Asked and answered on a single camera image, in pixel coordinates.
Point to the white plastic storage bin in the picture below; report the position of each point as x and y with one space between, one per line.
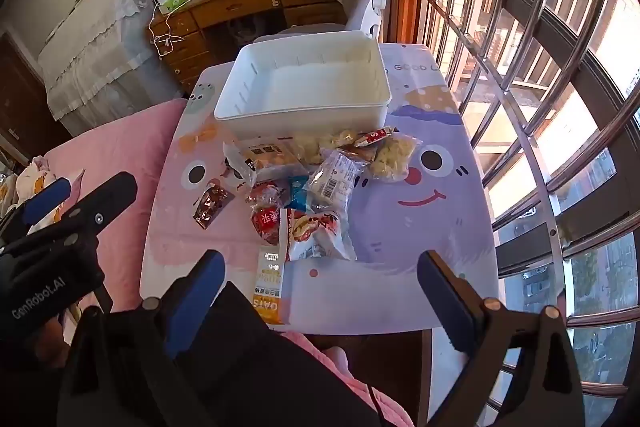
300 77

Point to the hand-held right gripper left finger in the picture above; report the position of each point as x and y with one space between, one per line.
195 302

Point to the dark dried fruit packet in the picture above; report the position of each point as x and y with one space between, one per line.
210 207

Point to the red white snack packet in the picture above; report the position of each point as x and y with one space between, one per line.
315 237

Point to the yellow white plush toy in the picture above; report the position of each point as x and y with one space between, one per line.
30 179

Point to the clear yellow cracker packet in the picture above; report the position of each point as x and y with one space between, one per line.
320 144

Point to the small clear black-label packet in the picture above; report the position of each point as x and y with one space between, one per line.
240 159

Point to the clear white barcode packet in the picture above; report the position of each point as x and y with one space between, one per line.
332 179

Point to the cartoon printed table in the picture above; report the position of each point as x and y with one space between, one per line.
400 257

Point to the dark wooden cabinet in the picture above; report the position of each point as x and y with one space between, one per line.
20 97

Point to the red round pastry packet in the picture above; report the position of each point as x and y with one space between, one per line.
265 222

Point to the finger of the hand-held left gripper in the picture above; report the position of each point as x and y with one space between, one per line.
47 202
102 202

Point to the dark cloth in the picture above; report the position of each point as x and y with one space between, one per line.
280 372

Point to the pink blanket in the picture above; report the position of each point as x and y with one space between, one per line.
115 157

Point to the yellow white oat packet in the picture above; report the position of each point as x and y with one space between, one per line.
270 292

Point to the metal window grille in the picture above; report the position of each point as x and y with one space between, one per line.
551 232

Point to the red white sachet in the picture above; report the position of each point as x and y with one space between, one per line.
372 138

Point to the wooden desk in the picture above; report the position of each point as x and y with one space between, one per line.
235 2

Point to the clear packet brown filling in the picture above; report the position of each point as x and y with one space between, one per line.
357 152

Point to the pink fleece clothing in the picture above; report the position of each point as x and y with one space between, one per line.
350 382

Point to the clear pale yellow chip packet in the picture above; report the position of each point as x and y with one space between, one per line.
392 159

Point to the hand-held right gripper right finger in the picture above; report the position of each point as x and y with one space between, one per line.
445 302

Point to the blue snack packet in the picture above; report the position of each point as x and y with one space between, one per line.
298 194

